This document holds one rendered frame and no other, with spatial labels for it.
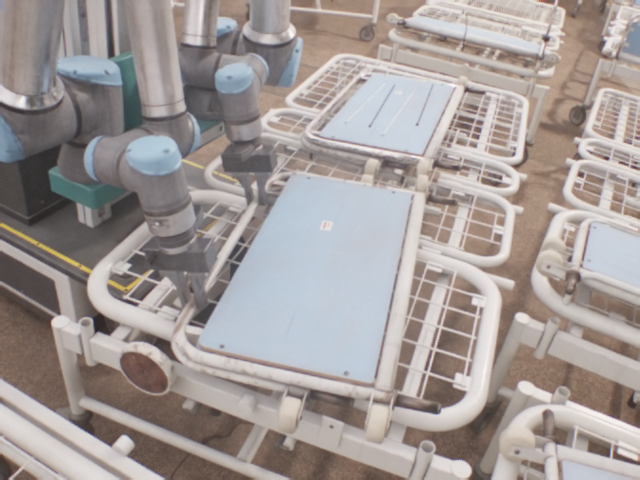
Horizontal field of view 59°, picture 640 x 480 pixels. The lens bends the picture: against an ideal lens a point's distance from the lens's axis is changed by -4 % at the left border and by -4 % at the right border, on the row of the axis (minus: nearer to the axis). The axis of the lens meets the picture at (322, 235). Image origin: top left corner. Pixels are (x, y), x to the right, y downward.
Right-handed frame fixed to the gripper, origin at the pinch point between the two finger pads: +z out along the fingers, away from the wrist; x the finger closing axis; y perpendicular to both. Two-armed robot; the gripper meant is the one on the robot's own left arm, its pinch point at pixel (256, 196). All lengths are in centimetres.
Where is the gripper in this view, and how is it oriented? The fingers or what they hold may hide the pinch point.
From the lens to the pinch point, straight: 155.2
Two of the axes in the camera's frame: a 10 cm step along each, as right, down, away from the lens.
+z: 1.1, 8.4, 5.3
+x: -9.7, -0.3, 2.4
